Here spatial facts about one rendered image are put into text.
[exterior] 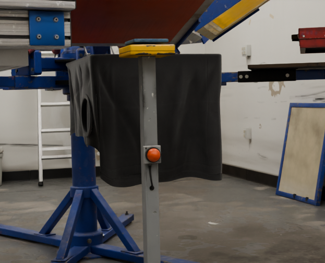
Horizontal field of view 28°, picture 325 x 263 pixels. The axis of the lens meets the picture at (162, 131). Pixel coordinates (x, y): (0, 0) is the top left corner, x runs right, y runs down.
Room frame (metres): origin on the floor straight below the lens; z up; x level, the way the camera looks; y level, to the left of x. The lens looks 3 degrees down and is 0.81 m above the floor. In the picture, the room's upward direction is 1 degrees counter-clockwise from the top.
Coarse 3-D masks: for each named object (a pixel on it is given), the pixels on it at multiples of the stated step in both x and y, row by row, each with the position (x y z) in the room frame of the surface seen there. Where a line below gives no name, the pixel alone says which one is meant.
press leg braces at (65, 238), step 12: (96, 192) 3.36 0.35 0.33; (60, 204) 3.53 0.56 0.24; (72, 204) 3.29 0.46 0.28; (96, 204) 3.34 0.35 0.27; (108, 204) 3.33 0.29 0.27; (60, 216) 3.57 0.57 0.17; (72, 216) 3.23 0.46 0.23; (108, 216) 3.28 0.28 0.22; (48, 228) 3.61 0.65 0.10; (72, 228) 3.17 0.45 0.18; (108, 228) 3.75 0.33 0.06; (120, 228) 3.23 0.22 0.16; (132, 240) 3.21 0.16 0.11; (60, 252) 3.08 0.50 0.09; (132, 252) 3.16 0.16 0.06
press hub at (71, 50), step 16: (64, 80) 3.24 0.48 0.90; (80, 144) 3.36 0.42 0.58; (80, 160) 3.37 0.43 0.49; (80, 176) 3.37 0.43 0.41; (96, 208) 3.41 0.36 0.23; (80, 224) 3.37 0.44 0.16; (96, 224) 3.41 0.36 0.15; (80, 240) 3.34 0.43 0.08; (96, 240) 3.36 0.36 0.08; (96, 256) 3.29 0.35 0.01
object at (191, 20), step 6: (210, 0) 2.43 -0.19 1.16; (204, 6) 2.48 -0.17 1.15; (198, 12) 2.53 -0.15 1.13; (192, 18) 2.59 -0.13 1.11; (198, 18) 2.59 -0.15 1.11; (186, 24) 2.64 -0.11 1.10; (192, 24) 2.65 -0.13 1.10; (180, 30) 2.70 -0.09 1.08; (186, 30) 2.71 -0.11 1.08; (180, 36) 2.77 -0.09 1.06; (174, 42) 2.83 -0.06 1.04
